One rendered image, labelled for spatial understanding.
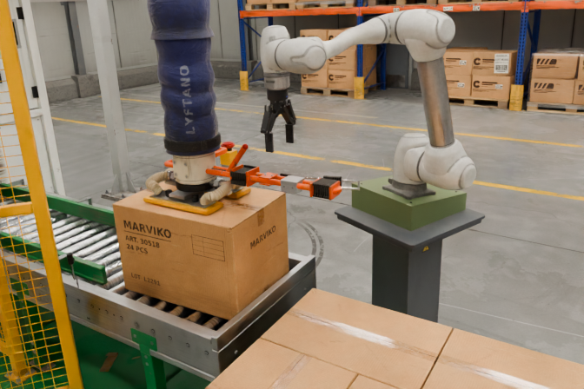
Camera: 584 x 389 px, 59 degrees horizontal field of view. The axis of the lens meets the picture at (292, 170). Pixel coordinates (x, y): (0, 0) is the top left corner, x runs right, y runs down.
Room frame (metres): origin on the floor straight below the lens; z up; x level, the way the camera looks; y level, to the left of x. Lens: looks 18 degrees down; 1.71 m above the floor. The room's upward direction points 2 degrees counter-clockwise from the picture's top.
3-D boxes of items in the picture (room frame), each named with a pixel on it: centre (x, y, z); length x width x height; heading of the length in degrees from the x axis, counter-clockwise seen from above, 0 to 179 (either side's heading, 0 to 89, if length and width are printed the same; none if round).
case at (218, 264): (2.03, 0.39, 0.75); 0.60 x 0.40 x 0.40; 61
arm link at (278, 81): (1.82, 0.04, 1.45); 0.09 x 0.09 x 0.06
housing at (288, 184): (1.79, 0.00, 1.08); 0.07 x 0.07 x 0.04; 59
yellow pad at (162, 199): (1.95, 0.45, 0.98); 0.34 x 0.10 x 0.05; 59
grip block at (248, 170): (1.90, 0.18, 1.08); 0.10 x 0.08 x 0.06; 149
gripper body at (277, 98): (1.82, 0.04, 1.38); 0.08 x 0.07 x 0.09; 148
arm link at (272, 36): (1.81, 0.03, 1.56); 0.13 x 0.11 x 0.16; 33
